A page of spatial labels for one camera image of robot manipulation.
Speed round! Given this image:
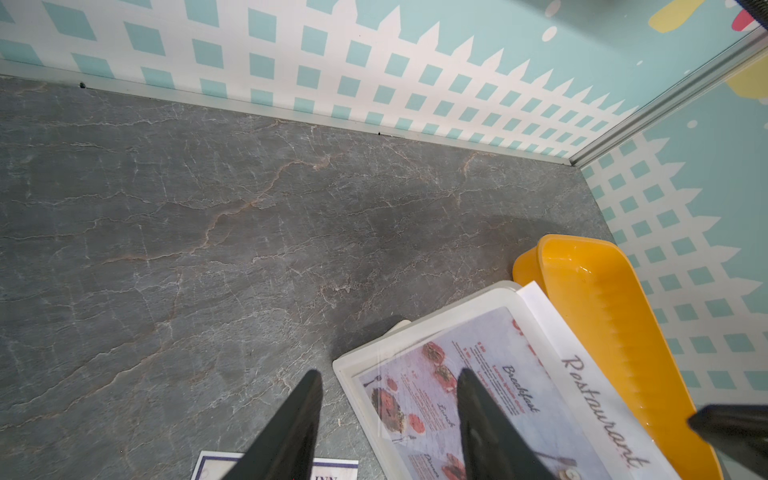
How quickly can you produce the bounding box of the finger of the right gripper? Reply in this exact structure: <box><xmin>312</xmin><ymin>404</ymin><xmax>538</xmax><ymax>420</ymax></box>
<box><xmin>687</xmin><ymin>404</ymin><xmax>767</xmax><ymax>479</ymax></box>

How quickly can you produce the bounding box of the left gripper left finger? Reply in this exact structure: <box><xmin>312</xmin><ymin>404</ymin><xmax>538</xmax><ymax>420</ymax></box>
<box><xmin>224</xmin><ymin>370</ymin><xmax>323</xmax><ymax>480</ymax></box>

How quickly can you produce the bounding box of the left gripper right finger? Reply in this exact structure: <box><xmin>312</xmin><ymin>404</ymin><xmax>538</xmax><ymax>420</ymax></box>
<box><xmin>457</xmin><ymin>368</ymin><xmax>553</xmax><ymax>480</ymax></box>

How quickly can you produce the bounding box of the yellow-header old menu sheet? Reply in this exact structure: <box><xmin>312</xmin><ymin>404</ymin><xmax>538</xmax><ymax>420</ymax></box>
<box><xmin>191</xmin><ymin>450</ymin><xmax>359</xmax><ymax>479</ymax></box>

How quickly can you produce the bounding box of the red special menu sheet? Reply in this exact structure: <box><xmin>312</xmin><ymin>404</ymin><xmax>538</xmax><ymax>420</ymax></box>
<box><xmin>333</xmin><ymin>281</ymin><xmax>678</xmax><ymax>479</ymax></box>

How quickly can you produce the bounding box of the white acrylic menu holder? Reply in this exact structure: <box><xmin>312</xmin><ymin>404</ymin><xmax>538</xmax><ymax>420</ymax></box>
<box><xmin>332</xmin><ymin>280</ymin><xmax>613</xmax><ymax>480</ymax></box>

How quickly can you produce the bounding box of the yellow plastic tray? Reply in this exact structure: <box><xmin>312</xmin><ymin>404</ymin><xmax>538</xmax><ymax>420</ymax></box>
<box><xmin>512</xmin><ymin>234</ymin><xmax>723</xmax><ymax>479</ymax></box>

